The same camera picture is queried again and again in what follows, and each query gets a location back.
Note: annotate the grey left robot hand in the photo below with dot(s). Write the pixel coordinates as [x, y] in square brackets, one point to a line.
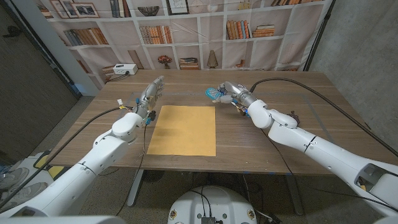
[152, 93]

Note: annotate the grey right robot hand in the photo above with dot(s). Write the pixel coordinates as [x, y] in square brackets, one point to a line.
[239, 91]

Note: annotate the blue flip phone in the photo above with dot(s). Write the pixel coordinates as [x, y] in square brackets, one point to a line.
[212, 93]

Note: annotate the yellow felt sheet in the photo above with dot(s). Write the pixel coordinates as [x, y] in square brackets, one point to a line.
[183, 130]

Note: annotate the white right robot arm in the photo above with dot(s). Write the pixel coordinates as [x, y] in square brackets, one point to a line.
[311, 143]

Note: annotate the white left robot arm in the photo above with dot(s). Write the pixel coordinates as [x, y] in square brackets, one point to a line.
[93, 158]

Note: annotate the purple toy grape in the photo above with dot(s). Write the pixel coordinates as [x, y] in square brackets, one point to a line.
[293, 117]

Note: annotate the white power strip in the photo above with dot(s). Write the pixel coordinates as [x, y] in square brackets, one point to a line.
[125, 68]

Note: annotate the printed bookshelf backdrop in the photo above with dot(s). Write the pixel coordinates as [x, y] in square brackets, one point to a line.
[211, 34]

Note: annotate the black backdrop stand pole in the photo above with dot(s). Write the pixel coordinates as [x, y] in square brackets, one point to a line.
[311, 57]

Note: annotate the grey table leg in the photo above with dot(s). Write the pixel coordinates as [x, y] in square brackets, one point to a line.
[135, 189]
[295, 196]

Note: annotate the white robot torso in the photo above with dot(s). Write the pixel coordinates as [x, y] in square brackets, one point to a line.
[214, 202]

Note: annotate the yellow black floor object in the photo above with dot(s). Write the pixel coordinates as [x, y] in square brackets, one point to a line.
[53, 169]

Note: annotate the grey sneaker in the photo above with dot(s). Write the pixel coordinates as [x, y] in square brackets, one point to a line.
[25, 194]
[12, 178]

